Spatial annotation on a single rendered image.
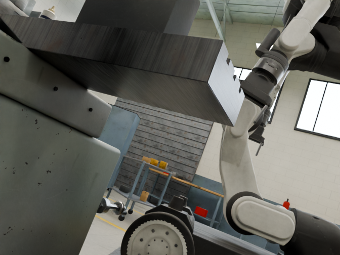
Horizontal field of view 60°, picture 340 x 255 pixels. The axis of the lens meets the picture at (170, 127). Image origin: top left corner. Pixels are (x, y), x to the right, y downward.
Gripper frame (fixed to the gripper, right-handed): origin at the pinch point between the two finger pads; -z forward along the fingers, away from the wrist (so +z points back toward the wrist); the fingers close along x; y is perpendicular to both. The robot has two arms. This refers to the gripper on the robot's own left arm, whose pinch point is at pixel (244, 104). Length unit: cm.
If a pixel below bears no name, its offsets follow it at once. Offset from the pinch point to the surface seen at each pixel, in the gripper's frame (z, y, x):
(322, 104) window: 373, -663, -132
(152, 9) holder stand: -6.0, 32.5, 25.5
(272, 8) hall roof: 536, -643, 118
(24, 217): -63, 4, 31
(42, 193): -55, 2, 32
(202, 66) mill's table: -14.2, 40.6, 7.5
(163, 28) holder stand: -8.4, 33.1, 20.6
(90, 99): -26.0, 3.0, 38.4
